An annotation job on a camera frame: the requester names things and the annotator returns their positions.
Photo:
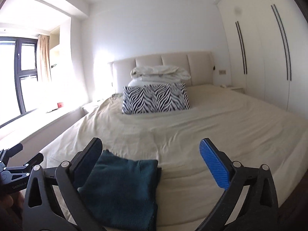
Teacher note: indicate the beige bed sheet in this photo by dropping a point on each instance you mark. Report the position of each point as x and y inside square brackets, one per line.
[248, 130]

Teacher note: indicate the dark framed window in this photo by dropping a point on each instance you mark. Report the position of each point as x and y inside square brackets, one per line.
[19, 78]

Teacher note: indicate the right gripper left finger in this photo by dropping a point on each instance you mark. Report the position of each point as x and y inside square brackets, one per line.
[41, 209]

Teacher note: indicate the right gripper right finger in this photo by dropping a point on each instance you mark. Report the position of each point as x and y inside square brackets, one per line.
[260, 207]

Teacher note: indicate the dark teal knit sweater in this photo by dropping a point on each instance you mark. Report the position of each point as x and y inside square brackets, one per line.
[121, 193]

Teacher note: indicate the beige curtain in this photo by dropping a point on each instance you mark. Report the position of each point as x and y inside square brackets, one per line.
[43, 58]

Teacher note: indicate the white wardrobe with black handles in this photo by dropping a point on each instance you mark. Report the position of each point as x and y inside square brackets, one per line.
[267, 41]

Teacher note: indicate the white crumpled duvet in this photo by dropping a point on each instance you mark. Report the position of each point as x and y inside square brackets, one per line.
[148, 75]

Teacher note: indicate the small red object on sill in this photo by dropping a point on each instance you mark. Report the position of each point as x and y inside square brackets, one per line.
[59, 105]

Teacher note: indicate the white bedside table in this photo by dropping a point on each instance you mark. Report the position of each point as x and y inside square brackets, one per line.
[232, 88]

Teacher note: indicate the zebra print pillow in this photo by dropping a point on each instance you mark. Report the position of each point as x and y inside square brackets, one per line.
[155, 98]

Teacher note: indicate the person's left hand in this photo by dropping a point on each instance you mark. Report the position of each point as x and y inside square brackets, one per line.
[13, 203]

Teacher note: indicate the beige padded headboard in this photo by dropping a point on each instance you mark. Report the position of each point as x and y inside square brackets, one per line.
[197, 64]

